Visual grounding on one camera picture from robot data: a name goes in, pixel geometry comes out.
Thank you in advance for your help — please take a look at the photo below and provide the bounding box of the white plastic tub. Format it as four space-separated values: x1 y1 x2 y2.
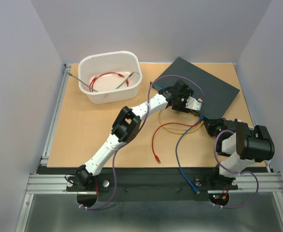
78 51 142 104

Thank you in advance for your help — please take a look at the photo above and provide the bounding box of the aluminium frame rail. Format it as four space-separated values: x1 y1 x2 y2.
15 73 69 232

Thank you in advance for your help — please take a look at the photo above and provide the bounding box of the purple camera cable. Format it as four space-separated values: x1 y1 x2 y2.
78 75 204 210
213 130 260 209

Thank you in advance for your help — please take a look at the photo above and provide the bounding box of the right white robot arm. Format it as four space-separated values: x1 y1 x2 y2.
204 118 275 189

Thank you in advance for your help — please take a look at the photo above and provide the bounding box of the dark network switch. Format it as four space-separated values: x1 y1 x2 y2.
152 57 240 119

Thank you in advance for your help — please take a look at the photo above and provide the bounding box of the yellow patch cable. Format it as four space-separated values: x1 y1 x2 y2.
157 111 202 135

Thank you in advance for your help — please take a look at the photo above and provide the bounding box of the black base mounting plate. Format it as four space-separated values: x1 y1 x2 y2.
37 166 237 205

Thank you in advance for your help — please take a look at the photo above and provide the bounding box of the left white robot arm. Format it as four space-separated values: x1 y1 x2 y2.
75 76 201 190

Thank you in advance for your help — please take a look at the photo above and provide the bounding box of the red patch cable pair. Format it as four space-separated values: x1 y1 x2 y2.
151 122 200 163

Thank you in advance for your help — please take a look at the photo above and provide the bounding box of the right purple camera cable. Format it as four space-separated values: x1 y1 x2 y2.
213 130 260 209

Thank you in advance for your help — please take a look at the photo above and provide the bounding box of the blue patch cable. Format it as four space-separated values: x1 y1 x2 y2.
175 116 205 194

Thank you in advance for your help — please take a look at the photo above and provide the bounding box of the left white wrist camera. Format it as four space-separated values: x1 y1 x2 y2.
185 96 202 111

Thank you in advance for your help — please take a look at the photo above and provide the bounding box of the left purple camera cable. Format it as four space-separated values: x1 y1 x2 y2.
78 75 204 210

